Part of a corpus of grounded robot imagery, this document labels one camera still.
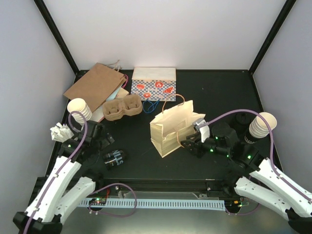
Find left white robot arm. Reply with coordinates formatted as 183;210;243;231
13;120;114;234

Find right black frame post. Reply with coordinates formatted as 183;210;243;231
249;0;297;75

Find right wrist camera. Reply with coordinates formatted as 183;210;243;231
193;118;210;143

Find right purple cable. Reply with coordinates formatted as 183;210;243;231
195;109;312;216

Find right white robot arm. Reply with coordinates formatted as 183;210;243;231
181;123;312;234

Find left white cup stack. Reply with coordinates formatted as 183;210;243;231
67;98;92;124

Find blue checkered bakery bag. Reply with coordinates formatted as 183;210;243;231
131;67;176;114

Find cream paper bag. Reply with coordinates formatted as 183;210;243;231
150;95;206;158

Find right white cup stack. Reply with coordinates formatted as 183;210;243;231
244;112;277;144

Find small green circuit board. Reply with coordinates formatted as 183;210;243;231
89;198;107;206

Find brown kraft paper bag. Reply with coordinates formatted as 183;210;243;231
64;63;126;112

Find crumpled white paper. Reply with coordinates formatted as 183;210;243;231
50;122;74;143

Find light blue cable duct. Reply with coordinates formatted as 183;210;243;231
78;198;225;211

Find white cup stack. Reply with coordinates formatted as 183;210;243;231
67;98;92;124
244;112;277;144

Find left black frame post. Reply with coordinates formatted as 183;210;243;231
34;0;79;75

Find black frame post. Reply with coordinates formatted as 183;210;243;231
34;0;79;75
249;0;297;75

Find light blue paper bag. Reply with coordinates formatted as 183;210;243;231
106;87;129;101

